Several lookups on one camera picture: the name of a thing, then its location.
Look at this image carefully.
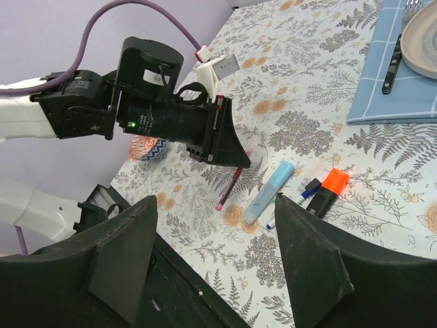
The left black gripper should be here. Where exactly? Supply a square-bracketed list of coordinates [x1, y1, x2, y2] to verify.
[186, 96, 251, 168]

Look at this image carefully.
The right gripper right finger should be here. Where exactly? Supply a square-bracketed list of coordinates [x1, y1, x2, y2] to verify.
[274, 194, 436, 327]

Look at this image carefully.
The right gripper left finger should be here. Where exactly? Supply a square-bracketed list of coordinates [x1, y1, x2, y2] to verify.
[1, 195, 158, 327]

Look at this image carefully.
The red pen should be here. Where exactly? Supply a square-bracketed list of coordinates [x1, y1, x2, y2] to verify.
[216, 167, 243, 211]

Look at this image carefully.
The light blue pen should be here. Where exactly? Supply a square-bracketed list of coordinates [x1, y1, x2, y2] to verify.
[242, 161, 295, 225]

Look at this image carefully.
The black orange highlighter pen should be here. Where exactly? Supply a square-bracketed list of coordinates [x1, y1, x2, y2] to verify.
[306, 188, 337, 219]

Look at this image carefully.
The white grey pen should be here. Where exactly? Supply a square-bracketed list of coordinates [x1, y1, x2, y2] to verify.
[266, 194, 308, 230]

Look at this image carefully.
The dark blue pen cap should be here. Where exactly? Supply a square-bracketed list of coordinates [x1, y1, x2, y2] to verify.
[301, 178, 322, 199]

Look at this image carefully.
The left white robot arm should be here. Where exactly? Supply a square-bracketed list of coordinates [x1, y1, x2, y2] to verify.
[1, 37, 251, 168]

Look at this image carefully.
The red patterned small bowl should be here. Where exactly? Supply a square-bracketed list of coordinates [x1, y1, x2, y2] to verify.
[128, 135, 167, 161]

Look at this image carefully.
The blue checked cloth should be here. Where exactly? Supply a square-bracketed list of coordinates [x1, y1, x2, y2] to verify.
[346, 1, 436, 125]

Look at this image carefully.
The beige blue plate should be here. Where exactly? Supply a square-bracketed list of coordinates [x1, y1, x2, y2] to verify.
[401, 1, 436, 80]

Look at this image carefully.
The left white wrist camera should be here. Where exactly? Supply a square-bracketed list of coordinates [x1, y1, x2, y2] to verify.
[195, 54, 240, 100]

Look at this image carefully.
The fork with black handle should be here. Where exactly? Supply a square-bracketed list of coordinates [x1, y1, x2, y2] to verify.
[382, 0, 423, 95]

